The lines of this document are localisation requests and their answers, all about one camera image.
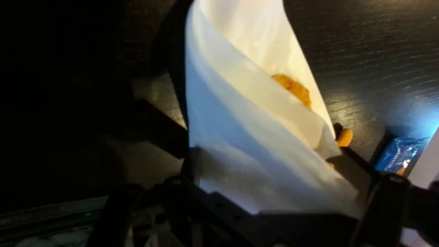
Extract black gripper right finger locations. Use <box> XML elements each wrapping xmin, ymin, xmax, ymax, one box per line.
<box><xmin>340</xmin><ymin>147</ymin><xmax>416</xmax><ymax>247</ymax></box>

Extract golden brown pastry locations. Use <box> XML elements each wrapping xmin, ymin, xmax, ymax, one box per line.
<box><xmin>272</xmin><ymin>73</ymin><xmax>313</xmax><ymax>110</ymax></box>

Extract white paper napkin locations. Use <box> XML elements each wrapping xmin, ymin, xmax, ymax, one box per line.
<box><xmin>184</xmin><ymin>0</ymin><xmax>362</xmax><ymax>218</ymax></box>

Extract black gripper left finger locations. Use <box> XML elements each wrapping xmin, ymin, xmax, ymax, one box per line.
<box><xmin>88</xmin><ymin>182</ymin><xmax>150</xmax><ymax>247</ymax></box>

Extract blue snack bar wrapper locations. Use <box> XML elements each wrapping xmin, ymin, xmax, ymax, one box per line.
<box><xmin>373</xmin><ymin>136</ymin><xmax>430</xmax><ymax>177</ymax></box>

